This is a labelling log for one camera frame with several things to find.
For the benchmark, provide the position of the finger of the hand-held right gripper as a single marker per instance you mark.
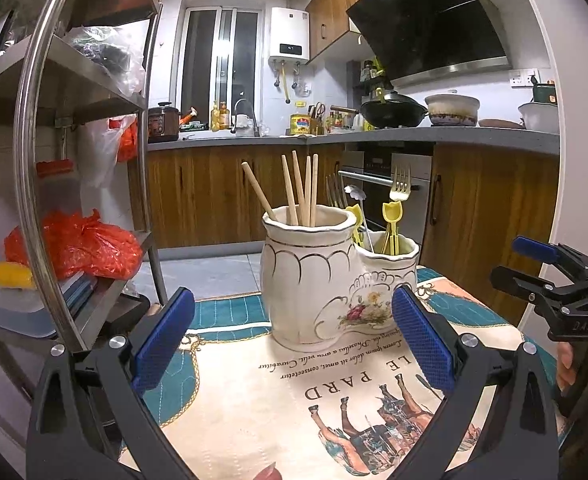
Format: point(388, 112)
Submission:
point(519, 282)
point(534, 249)

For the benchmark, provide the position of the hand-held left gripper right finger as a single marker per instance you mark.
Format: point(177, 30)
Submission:
point(424, 340)

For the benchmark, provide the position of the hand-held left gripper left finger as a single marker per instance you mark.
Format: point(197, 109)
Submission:
point(164, 340)

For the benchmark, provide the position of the white floral ceramic utensil holder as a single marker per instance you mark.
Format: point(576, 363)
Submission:
point(304, 285)

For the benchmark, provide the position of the yellow plastic spoon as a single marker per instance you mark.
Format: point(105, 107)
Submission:
point(355, 215)

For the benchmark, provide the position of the silver spoon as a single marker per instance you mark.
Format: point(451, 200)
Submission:
point(352, 191)

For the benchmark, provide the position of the person's right hand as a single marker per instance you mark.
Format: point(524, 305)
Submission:
point(568, 365)

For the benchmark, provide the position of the person's left hand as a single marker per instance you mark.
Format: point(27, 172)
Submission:
point(269, 473)

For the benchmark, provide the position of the large red plastic bag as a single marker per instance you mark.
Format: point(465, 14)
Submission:
point(84, 247)

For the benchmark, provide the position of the grey kitchen countertop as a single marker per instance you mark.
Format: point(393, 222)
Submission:
point(474, 136)

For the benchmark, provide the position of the brown wooden lid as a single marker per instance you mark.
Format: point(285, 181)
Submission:
point(499, 123)

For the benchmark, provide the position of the printed teal-bordered tablecloth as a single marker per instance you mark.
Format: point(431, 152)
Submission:
point(274, 410)

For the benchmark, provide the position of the white bowl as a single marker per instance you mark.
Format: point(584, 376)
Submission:
point(539, 117)

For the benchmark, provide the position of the wooden lower cabinets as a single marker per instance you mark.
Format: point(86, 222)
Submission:
point(199, 195)

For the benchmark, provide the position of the wooden cabinets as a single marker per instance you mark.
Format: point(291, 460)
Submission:
point(331, 10)
point(199, 195)

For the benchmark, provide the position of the gold fork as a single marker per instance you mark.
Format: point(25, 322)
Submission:
point(400, 182)

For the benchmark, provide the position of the green pot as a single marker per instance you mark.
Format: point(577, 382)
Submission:
point(544, 92)

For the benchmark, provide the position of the white ceramic cooking pot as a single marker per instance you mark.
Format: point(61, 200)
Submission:
point(451, 110)

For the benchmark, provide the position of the yellow packet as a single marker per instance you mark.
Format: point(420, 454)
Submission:
point(13, 276)

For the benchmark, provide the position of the built-in oven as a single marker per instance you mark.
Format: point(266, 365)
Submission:
point(374, 160)

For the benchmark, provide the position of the white plastic bag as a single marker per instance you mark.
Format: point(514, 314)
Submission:
point(99, 160)

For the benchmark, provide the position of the black wok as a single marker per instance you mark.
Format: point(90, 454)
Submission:
point(394, 112)

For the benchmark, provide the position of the small red plastic bag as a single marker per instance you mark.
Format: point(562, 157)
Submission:
point(126, 140)

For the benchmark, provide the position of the red box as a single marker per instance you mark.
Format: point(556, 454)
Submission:
point(54, 167)

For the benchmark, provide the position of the dark red rice cooker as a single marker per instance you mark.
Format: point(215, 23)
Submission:
point(163, 122)

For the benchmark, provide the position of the orange kitchen tool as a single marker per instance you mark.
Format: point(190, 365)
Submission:
point(188, 116)

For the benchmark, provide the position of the yellow oil bottle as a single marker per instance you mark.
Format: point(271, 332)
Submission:
point(224, 119)
point(215, 119)

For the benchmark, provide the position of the row of condiment bottles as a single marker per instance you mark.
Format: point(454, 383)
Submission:
point(341, 121)

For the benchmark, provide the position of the knife block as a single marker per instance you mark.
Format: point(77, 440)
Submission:
point(316, 122)

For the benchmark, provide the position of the chrome faucet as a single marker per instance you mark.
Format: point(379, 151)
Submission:
point(244, 110)

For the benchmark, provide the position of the yellow tin can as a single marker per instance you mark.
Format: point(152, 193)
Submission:
point(299, 125)

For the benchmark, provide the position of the black range hood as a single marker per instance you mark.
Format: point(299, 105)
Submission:
point(424, 20)

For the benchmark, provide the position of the kitchen window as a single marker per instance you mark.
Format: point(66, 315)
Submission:
point(199, 60)

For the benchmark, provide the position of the metal shelf rack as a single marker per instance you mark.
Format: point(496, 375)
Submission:
point(49, 75)

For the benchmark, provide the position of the clear bag with dark contents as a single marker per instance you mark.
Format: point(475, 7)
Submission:
point(109, 55)

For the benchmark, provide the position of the wooden upper cabinets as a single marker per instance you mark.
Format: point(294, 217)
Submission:
point(331, 10)

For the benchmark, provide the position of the white water heater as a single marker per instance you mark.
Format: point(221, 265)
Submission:
point(288, 32)

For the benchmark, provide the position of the wall power outlet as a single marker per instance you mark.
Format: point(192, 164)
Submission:
point(521, 77)

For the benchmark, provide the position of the wall spice rack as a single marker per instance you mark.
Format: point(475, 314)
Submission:
point(374, 75)

